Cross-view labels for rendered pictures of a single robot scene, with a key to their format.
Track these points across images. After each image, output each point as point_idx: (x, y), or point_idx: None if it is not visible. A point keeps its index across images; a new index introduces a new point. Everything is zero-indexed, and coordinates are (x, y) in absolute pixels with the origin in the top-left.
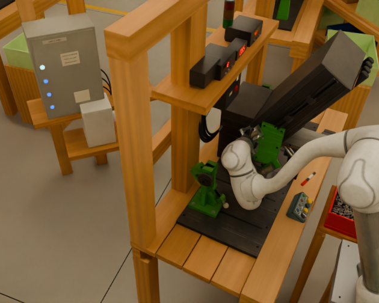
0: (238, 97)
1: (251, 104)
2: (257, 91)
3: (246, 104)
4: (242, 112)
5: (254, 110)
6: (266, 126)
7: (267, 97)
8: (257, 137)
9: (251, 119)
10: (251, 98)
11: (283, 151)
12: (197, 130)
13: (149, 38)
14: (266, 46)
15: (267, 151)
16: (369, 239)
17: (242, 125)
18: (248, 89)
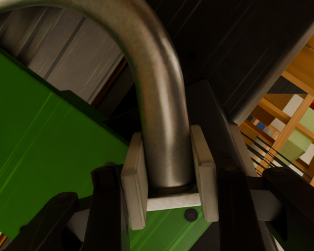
0: (312, 32)
1: (266, 88)
2: (268, 89)
3: (282, 68)
4: (287, 58)
5: (250, 106)
6: (181, 227)
7: (240, 123)
8: (141, 227)
9: (234, 103)
10: (273, 80)
11: (47, 74)
12: None
13: None
14: (282, 73)
15: (16, 163)
16: None
17: (216, 32)
18: (291, 61)
